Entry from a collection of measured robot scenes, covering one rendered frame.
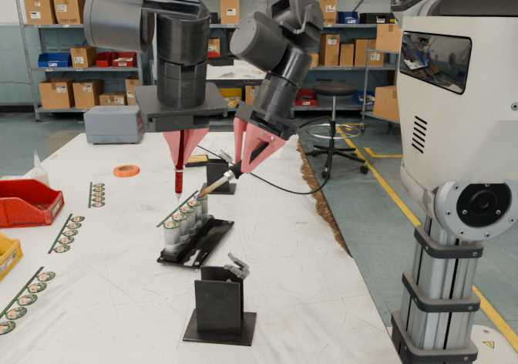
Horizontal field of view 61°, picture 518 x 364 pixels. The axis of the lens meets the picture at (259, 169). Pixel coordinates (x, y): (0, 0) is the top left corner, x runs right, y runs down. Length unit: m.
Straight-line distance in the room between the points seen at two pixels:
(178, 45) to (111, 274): 0.37
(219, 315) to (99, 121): 0.91
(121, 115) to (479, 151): 0.95
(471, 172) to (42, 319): 0.68
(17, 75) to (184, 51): 5.49
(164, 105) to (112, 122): 0.83
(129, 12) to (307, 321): 0.41
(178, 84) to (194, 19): 0.07
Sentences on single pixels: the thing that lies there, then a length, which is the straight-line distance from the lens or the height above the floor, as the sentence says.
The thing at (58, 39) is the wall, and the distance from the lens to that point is 5.70.
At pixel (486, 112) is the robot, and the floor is 0.98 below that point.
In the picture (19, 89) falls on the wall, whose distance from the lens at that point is 5.97.
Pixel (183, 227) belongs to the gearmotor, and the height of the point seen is 0.80.
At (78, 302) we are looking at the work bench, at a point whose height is 0.75.
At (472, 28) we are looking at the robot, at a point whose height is 1.09.
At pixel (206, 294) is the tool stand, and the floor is 0.81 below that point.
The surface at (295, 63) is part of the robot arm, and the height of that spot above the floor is 1.05.
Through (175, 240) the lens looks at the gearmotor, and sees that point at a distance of 0.69.
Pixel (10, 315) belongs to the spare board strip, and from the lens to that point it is 0.66.
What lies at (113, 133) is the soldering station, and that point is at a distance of 1.35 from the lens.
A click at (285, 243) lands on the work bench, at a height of 0.75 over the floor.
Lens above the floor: 1.11
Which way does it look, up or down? 20 degrees down
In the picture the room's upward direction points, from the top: straight up
